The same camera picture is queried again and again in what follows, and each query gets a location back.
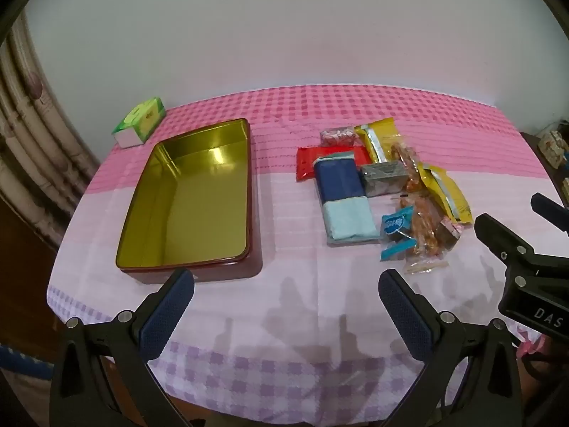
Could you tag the floral patterned box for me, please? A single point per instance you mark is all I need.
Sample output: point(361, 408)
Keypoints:
point(552, 147)

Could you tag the dark red gold tin box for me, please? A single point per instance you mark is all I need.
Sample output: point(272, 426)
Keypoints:
point(191, 204)

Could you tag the green tissue pack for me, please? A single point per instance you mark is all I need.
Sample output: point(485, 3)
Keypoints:
point(140, 120)

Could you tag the dark side table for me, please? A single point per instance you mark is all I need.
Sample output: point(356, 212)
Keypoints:
point(540, 169)

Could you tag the navy and light blue packet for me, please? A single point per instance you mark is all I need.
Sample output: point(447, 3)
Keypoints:
point(342, 195)

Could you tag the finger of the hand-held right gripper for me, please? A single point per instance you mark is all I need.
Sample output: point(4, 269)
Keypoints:
point(553, 211)
point(500, 238)

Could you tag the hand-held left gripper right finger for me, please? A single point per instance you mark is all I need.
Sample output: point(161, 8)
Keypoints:
point(406, 316)

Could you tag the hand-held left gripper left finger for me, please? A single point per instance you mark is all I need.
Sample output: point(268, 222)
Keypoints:
point(166, 316)

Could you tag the red snack packet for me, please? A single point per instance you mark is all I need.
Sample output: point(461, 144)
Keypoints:
point(306, 164)

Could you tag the yellow snack packet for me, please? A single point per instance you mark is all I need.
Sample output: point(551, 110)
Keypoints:
point(380, 135)
point(449, 195)

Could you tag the silver pink snack packet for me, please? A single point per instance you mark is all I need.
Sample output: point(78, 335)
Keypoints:
point(338, 137)

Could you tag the brown pink candy packet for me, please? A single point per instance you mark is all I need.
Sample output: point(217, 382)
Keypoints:
point(450, 233)

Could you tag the clear fried snack packet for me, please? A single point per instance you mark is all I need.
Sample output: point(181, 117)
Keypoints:
point(424, 231)
point(406, 160)

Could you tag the blue candy packet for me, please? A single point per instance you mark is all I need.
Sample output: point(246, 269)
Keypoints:
point(395, 249)
point(395, 222)

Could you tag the grey green snack packet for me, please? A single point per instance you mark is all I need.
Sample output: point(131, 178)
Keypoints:
point(384, 180)

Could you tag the pink checked tablecloth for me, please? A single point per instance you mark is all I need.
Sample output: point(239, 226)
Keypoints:
point(289, 275)

